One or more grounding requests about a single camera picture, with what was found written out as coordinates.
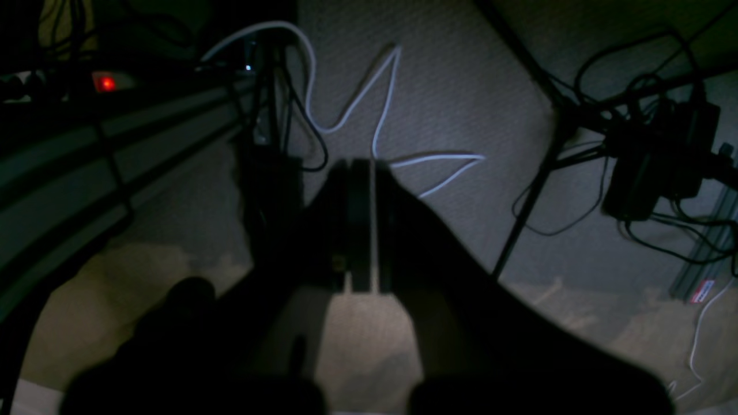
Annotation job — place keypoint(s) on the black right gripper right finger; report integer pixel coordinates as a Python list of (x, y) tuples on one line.
[(482, 350)]

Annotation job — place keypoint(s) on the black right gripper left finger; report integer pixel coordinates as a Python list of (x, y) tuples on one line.
[(245, 352)]

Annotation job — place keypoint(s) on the black tripod leg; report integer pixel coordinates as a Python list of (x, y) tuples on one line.
[(563, 131)]

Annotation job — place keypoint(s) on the black power adapter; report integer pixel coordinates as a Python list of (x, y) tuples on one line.
[(653, 159)]

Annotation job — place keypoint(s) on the grey aluminium table frame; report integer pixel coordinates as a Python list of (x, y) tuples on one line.
[(72, 171)]

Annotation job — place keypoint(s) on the power strip with red switch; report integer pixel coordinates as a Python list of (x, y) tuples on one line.
[(53, 85)]

